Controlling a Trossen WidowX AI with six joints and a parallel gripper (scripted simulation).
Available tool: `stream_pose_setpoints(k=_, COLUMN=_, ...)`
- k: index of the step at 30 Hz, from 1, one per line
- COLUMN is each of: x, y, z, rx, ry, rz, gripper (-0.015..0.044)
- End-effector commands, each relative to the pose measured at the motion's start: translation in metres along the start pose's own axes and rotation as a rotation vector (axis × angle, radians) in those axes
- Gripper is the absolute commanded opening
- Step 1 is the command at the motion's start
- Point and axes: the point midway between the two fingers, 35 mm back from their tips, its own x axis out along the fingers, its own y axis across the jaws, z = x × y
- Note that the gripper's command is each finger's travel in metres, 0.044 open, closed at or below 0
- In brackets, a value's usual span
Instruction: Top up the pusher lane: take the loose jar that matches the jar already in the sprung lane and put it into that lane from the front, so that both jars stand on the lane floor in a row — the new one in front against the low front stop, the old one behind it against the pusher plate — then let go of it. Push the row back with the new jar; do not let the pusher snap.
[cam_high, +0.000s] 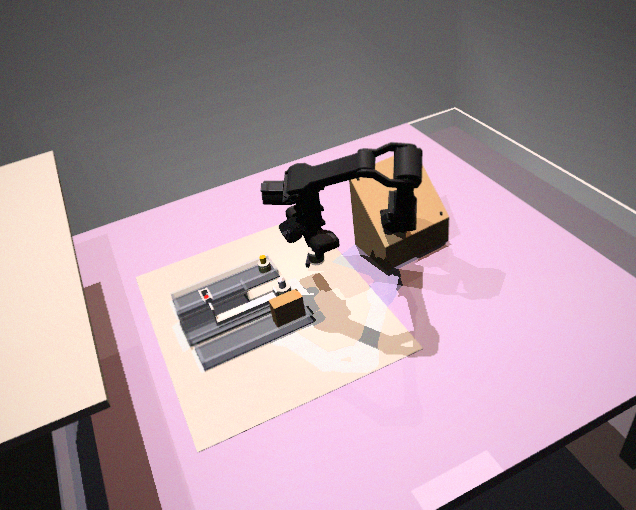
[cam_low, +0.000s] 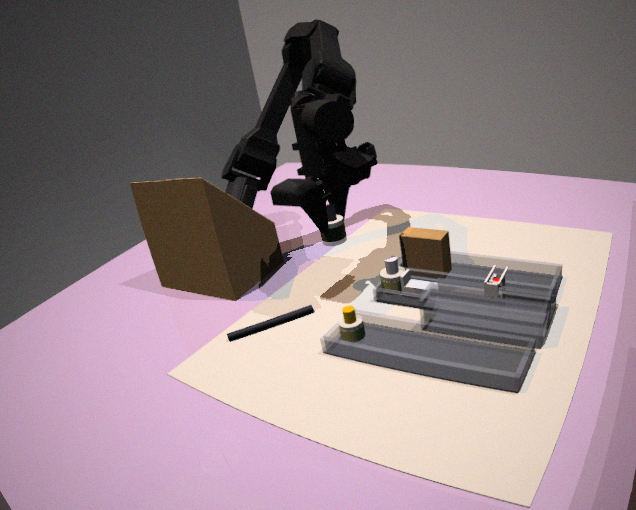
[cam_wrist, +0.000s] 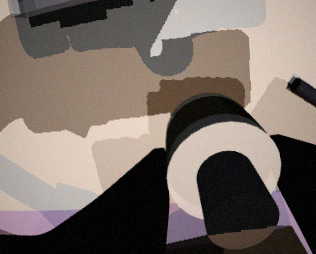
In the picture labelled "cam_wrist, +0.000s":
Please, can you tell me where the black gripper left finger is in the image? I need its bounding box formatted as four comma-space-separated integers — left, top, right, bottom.
0, 147, 170, 254

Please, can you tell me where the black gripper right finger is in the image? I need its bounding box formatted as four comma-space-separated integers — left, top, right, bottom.
270, 134, 316, 254

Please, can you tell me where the black cylindrical rod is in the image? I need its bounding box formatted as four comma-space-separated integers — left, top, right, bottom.
291, 77, 316, 106

